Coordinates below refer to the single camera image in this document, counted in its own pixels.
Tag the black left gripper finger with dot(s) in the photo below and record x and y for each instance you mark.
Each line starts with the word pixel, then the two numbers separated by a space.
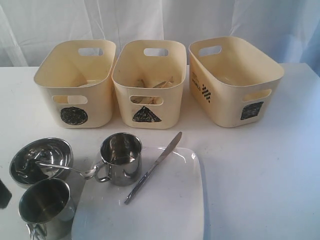
pixel 5 195

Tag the long stainless steel spoon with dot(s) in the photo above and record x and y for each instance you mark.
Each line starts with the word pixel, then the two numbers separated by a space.
pixel 88 174

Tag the wooden chopstick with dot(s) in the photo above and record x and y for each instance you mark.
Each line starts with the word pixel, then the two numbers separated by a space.
pixel 165 84
pixel 151 100

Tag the white plastic bowl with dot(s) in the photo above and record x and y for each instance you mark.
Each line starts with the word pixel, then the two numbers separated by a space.
pixel 79 99

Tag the small stainless steel fork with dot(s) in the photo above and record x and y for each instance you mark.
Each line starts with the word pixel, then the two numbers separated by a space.
pixel 138 99

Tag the front stainless steel mug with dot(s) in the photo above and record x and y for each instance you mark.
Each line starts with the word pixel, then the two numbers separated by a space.
pixel 48 209

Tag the stainless steel mug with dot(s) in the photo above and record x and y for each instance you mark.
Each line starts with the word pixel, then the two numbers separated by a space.
pixel 120 160
pixel 48 209

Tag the large stainless steel bowl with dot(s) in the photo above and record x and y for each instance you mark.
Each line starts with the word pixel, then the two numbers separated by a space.
pixel 50 150

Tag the rear stainless steel mug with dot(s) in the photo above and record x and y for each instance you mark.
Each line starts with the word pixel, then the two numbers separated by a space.
pixel 120 160

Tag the cream bin with circle mark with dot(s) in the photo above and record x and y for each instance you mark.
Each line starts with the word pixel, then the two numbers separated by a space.
pixel 70 65

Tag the white square plate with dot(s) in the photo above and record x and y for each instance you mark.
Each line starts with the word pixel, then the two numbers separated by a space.
pixel 170 206

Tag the white curtain backdrop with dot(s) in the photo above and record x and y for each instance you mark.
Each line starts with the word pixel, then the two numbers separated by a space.
pixel 286 30

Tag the stainless steel table knife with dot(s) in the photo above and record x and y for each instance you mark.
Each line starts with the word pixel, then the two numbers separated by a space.
pixel 171 146

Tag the cream bin with triangle mark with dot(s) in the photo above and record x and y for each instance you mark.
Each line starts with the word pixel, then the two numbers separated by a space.
pixel 153 61

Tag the cream bin with square mark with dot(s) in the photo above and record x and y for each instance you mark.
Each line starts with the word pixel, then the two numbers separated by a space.
pixel 232 80

